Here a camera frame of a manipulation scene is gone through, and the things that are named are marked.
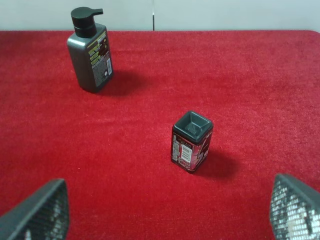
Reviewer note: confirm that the small black red box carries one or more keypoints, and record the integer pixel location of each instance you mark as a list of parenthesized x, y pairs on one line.
[(190, 141)]

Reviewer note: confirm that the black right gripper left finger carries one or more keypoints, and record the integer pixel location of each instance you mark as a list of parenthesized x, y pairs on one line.
[(44, 215)]

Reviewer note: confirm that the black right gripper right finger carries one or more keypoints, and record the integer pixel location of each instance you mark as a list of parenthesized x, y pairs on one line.
[(294, 212)]

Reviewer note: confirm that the red table cloth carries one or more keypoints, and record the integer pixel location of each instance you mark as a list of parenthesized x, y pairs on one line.
[(261, 90)]

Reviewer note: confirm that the grey pump bottle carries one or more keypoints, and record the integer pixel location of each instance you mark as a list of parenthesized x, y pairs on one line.
[(89, 50)]

